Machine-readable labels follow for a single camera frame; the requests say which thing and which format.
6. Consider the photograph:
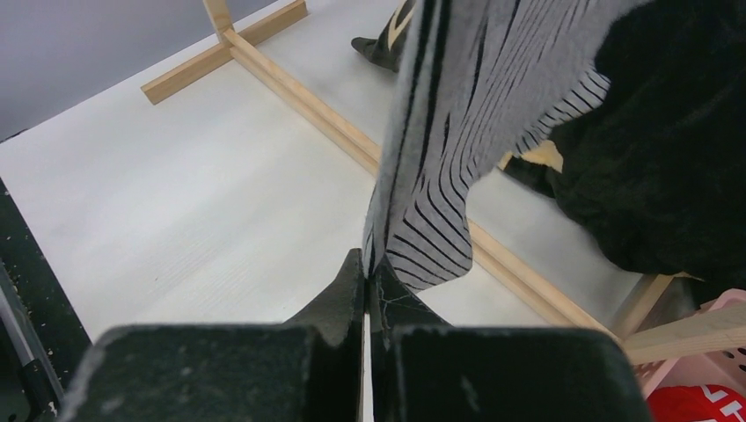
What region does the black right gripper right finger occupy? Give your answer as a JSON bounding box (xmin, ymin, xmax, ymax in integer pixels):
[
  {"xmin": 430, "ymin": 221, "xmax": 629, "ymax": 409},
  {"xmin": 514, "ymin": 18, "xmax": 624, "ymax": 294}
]
[{"xmin": 368, "ymin": 260, "xmax": 651, "ymax": 422}]

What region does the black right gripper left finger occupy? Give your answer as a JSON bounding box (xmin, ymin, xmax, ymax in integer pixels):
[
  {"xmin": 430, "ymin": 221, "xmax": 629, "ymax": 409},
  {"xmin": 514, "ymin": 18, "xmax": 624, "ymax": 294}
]
[{"xmin": 59, "ymin": 249, "xmax": 364, "ymax": 421}]

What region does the red underwear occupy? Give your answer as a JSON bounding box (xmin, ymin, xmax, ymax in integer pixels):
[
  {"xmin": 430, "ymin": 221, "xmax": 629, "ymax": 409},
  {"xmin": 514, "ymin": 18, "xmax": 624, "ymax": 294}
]
[{"xmin": 647, "ymin": 384, "xmax": 745, "ymax": 422}]

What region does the grey striped underwear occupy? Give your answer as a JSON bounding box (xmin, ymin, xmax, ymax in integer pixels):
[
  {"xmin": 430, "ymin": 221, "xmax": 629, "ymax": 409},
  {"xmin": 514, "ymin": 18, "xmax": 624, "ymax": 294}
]
[{"xmin": 362, "ymin": 1, "xmax": 636, "ymax": 292}]

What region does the pink plastic basket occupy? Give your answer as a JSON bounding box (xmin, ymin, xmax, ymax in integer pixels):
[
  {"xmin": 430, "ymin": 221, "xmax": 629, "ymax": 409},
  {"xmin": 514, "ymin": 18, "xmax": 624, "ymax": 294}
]
[{"xmin": 623, "ymin": 289, "xmax": 745, "ymax": 397}]

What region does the wooden clothes rack frame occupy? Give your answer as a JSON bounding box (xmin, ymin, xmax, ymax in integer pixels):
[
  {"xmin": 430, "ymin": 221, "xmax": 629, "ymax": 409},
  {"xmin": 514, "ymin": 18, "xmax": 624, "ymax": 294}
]
[{"xmin": 142, "ymin": 1, "xmax": 745, "ymax": 365}]

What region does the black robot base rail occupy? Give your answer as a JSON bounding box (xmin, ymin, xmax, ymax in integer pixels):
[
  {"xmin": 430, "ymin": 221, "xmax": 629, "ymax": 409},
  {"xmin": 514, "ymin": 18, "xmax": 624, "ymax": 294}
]
[{"xmin": 1, "ymin": 186, "xmax": 91, "ymax": 421}]

